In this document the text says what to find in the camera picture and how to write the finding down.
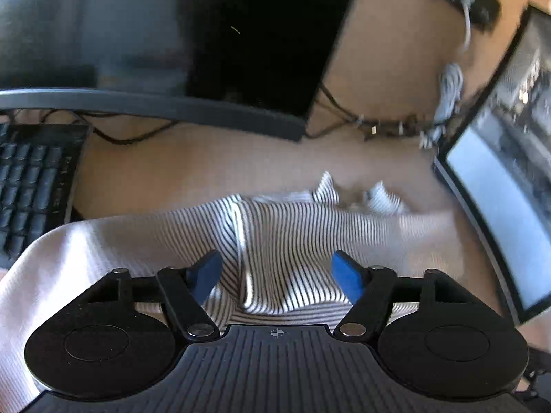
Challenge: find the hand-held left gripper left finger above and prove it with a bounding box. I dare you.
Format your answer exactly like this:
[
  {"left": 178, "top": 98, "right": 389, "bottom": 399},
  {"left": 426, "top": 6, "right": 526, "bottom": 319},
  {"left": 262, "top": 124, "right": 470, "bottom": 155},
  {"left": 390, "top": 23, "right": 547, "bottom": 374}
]
[{"left": 72, "top": 250, "right": 224, "bottom": 342}]

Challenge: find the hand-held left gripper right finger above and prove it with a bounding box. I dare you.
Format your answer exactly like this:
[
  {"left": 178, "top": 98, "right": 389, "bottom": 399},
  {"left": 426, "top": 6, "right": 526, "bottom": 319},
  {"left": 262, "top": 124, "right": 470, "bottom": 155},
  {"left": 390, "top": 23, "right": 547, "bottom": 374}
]
[{"left": 331, "top": 250, "right": 479, "bottom": 342}]

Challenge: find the striped white shirt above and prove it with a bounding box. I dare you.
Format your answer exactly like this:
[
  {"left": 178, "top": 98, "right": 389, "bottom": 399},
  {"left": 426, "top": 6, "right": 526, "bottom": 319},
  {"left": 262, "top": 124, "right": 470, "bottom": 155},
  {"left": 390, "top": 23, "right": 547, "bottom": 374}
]
[{"left": 0, "top": 171, "right": 464, "bottom": 413}]

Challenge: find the monitor with lit screen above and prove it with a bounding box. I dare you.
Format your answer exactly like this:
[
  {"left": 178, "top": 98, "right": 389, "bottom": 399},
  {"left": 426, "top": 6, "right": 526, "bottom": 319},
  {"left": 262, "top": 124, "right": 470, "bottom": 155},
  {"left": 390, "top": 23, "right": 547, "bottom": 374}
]
[{"left": 433, "top": 4, "right": 551, "bottom": 324}]

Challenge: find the black keyboard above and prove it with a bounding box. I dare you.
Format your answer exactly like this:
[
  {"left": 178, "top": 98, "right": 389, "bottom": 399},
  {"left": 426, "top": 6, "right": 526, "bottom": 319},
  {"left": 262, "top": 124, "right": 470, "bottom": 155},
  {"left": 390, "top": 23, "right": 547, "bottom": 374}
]
[{"left": 0, "top": 121, "right": 92, "bottom": 269}]

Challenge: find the large black monitor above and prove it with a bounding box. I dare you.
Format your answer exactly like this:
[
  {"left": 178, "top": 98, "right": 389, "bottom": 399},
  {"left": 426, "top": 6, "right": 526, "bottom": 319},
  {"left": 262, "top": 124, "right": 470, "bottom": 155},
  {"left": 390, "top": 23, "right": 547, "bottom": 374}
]
[{"left": 0, "top": 0, "right": 374, "bottom": 142}]

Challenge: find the black cable bundle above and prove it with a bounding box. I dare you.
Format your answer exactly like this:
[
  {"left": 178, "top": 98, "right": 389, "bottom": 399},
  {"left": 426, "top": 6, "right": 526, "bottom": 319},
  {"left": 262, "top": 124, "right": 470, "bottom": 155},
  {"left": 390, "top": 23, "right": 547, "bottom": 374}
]
[{"left": 306, "top": 85, "right": 431, "bottom": 142}]

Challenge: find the black keyboard cable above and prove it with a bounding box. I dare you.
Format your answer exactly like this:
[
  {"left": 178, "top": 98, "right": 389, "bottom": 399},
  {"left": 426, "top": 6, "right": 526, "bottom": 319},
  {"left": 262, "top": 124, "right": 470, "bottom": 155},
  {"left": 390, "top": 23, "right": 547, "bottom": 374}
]
[{"left": 8, "top": 109, "right": 178, "bottom": 145}]

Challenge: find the white coiled cable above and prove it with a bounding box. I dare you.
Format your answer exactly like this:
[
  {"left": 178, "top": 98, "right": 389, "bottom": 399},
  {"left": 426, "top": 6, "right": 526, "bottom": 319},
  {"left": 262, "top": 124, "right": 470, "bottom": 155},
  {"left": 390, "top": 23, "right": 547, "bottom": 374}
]
[{"left": 418, "top": 0, "right": 476, "bottom": 150}]

